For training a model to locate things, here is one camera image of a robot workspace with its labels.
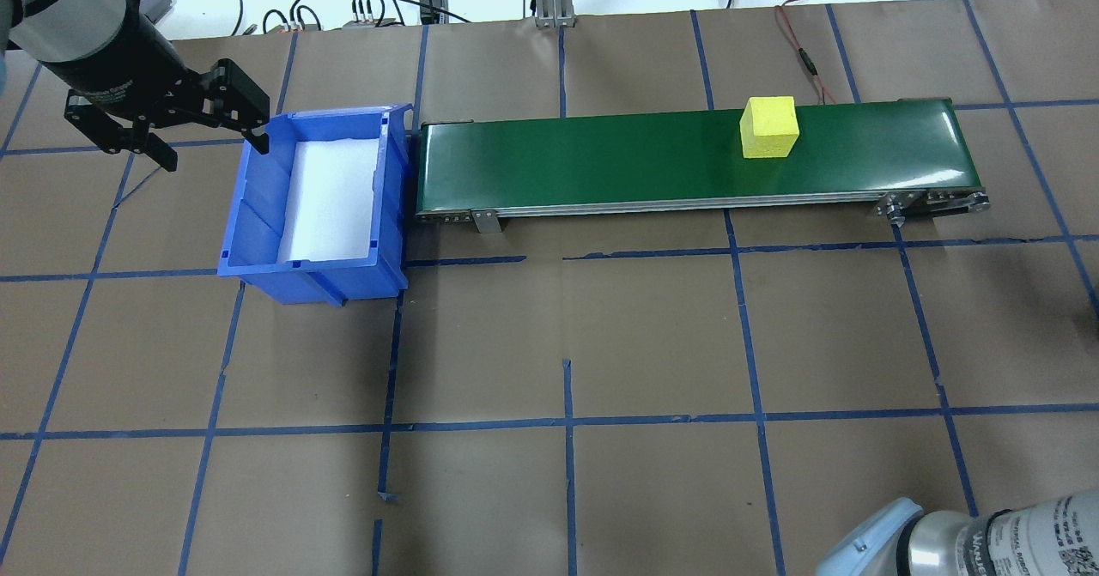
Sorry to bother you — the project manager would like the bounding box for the yellow foam block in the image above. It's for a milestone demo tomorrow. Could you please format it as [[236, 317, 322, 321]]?
[[739, 95, 801, 161]]

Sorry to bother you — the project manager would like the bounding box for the blue plastic bin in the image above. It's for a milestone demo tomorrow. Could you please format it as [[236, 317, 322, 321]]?
[[217, 102, 415, 307]]

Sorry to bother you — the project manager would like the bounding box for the white foam bin liner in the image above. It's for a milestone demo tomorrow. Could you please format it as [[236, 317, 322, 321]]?
[[279, 134, 384, 264]]

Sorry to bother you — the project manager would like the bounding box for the green conveyor belt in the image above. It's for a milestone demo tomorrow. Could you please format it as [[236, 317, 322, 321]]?
[[415, 97, 993, 235]]

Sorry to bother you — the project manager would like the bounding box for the black looped cable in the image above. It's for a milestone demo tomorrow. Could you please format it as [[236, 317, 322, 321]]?
[[262, 0, 475, 36]]

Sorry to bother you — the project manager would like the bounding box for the red wire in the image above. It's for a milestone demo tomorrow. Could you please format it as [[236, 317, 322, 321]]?
[[773, 0, 841, 106]]

